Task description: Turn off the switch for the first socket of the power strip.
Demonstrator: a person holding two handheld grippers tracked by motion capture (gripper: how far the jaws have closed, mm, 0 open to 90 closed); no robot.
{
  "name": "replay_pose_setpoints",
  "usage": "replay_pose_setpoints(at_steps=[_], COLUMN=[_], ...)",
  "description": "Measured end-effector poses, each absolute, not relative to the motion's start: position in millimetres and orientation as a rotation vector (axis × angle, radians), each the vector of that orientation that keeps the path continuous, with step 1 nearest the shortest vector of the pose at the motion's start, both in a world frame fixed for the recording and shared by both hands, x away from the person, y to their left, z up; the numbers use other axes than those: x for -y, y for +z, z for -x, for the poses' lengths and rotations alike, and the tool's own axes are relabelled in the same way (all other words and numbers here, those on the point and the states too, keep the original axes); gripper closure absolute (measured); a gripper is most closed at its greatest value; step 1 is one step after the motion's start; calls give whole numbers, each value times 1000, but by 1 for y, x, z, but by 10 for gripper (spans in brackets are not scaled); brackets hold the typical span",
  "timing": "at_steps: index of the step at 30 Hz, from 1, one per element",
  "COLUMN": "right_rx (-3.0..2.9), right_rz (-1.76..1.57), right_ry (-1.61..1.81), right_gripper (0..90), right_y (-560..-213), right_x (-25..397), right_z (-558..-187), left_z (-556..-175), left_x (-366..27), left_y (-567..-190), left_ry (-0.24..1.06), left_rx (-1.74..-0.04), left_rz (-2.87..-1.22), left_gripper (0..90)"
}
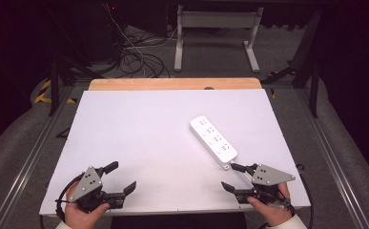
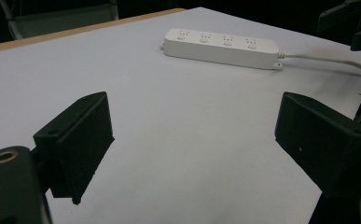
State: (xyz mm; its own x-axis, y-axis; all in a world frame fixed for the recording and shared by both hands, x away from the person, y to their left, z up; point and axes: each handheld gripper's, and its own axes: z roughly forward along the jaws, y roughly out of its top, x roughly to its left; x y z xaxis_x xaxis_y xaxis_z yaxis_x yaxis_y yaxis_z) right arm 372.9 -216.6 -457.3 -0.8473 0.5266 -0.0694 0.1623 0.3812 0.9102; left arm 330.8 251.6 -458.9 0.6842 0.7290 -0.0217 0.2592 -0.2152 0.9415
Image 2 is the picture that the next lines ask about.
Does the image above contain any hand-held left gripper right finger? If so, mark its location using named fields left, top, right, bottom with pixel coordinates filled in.
left=274, top=91, right=361, bottom=200

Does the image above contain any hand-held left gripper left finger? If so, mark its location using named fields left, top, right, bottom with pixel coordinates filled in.
left=33, top=91, right=116, bottom=205

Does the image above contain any white power strip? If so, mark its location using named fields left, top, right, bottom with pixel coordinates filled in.
left=160, top=27, right=285, bottom=72

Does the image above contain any grey metal chair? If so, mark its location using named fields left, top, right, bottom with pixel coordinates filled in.
left=0, top=0, right=120, bottom=41

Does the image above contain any white power strip cable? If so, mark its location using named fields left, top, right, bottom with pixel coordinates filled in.
left=277, top=50, right=361, bottom=124

